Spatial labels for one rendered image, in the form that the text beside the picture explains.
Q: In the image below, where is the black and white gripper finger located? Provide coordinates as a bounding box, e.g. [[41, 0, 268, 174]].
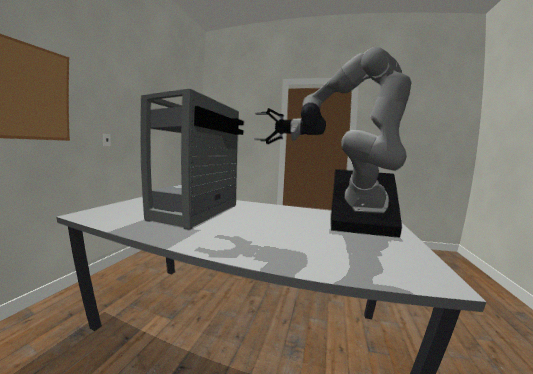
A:
[[254, 127, 283, 144], [256, 109, 284, 125]]

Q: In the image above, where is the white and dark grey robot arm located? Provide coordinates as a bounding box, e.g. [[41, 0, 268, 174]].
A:
[[291, 47, 412, 213]]

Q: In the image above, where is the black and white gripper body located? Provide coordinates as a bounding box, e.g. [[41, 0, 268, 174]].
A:
[[275, 119, 292, 134]]

